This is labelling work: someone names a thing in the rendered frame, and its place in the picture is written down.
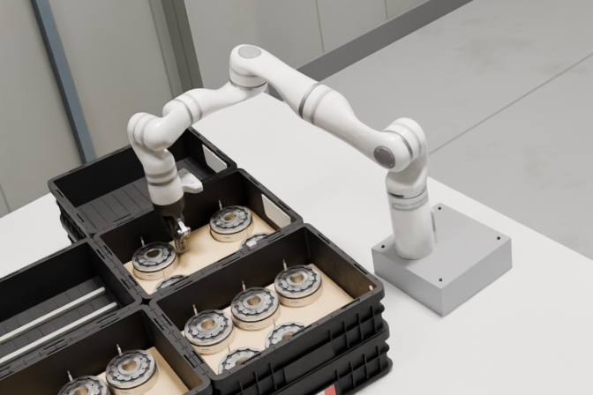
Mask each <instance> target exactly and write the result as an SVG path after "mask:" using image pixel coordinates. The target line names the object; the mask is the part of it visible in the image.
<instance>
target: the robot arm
mask: <svg viewBox="0 0 593 395"><path fill-rule="evenodd" d="M267 83H269V84H271V85H272V86H273V87H274V88H275V89H276V90H277V91H278V93H279V94H280V95H281V97H282V98H283V99H284V100H285V101H286V103H287V104H288V105H289V107H290V108H291V110H292V111H293V112H294V113H295V114H296V115H297V116H298V117H300V118H301V119H302V120H304V121H306V122H307V123H309V124H311V125H313V126H315V127H317V128H319V129H321V130H323V131H325V132H327V133H329V134H331V135H332V136H334V137H336V138H338V139H340V140H341V141H342V142H344V143H346V144H348V145H350V146H351V147H353V148H354V149H356V150H357V151H359V152H360V153H361V154H363V155H364V156H365V157H367V158H368V159H370V160H372V161H373V162H375V163H376V164H378V165H379V166H381V167H383V168H384V169H387V170H388V172H387V175H386V178H385V186H386V192H387V202H388V208H389V214H390V220H391V225H392V231H393V237H394V247H395V251H396V253H397V254H398V256H400V257H403V258H406V259H420V258H423V257H427V256H428V255H430V254H431V253H432V252H433V250H434V247H435V244H436V243H438V237H437V230H436V223H435V216H434V211H433V209H431V208H430V201H429V195H428V188H427V177H428V174H429V161H428V149H427V142H426V138H425V134H424V132H423V130H422V128H421V127H420V126H419V125H418V124H417V123H416V122H415V121H413V120H411V119H409V118H399V119H397V120H395V121H394V122H393V123H391V124H390V125H389V126H388V127H387V128H385V129H384V130H383V131H382V132H379V131H376V130H373V129H371V128H369V127H368V126H366V125H364V124H363V123H361V122H360V121H359V120H358V119H357V117H356V116H355V114H354V112H353V110H352V108H351V106H350V105H349V103H348V102H347V100H346V99H345V98H344V97H343V96H342V95H341V94H340V93H338V92H336V91H335V90H333V89H331V88H329V87H328V86H325V85H323V84H320V83H319V82H317V81H315V80H313V79H311V78H308V77H307V76H305V75H304V74H302V73H300V72H299V71H296V70H294V69H292V68H291V67H289V66H288V65H287V64H285V63H284V62H282V61H281V60H279V59H278V58H276V57H275V56H273V55H271V54H270V53H268V52H266V51H265V50H264V49H262V48H258V47H256V46H252V45H239V46H237V47H235V48H234V49H233V50H232V52H231V55H230V60H229V82H228V83H227V84H226V85H225V86H223V87H222V88H220V89H218V90H208V89H193V90H190V91H188V92H186V93H183V94H182V95H180V96H178V97H177V98H175V99H174V100H172V101H170V102H169V103H167V104H166V105H165V107H164V108H163V111H162V115H163V118H159V117H157V116H152V115H149V114H147V113H137V114H136V115H134V116H133V117H132V118H131V119H130V121H129V123H128V127H127V134H128V138H129V140H130V143H131V146H132V148H133V150H134V152H135V153H136V154H137V156H138V158H139V160H140V161H141V163H142V165H143V168H144V171H145V174H146V180H147V186H148V191H149V194H150V198H151V201H152V204H153V208H154V211H155V212H156V213H157V214H159V215H160V216H161V219H162V221H163V223H164V225H165V227H166V228H167V231H168V232H169V233H170V234H171V237H172V238H174V243H175V246H176V250H177V251H178V252H179V253H182V252H184V251H186V250H187V247H186V243H185V240H187V239H188V238H189V236H190V233H191V229H190V228H189V227H185V224H184V215H183V213H182V210H183V209H184V208H185V206H186V200H185V196H184V192H185V191H186V192H191V193H199V192H201V191H202V190H203V187H202V183H201V182H200V181H199V180H198V179H197V178H196V177H195V176H194V175H193V174H191V173H190V172H189V171H188V170H187V169H185V168H182V169H180V170H179V171H178V172H177V170H176V163H175V160H174V157H173V155H172V154H171V152H169V151H168V150H167V148H169V147H170V146H171V145H173V144H174V143H175V141H176V140H177V139H178V138H179V137H180V136H181V135H182V133H183V132H184V131H185V129H187V128H189V127H190V126H192V125H193V124H195V123H197V122H198V121H200V120H201V119H203V118H205V117H207V116H209V115H211V114H212V113H214V112H216V111H219V110H222V109H224V108H228V107H231V106H233V105H236V104H237V103H240V102H242V101H247V100H249V99H251V98H253V97H255V96H257V95H259V94H261V93H263V92H264V91H265V90H266V87H267Z"/></svg>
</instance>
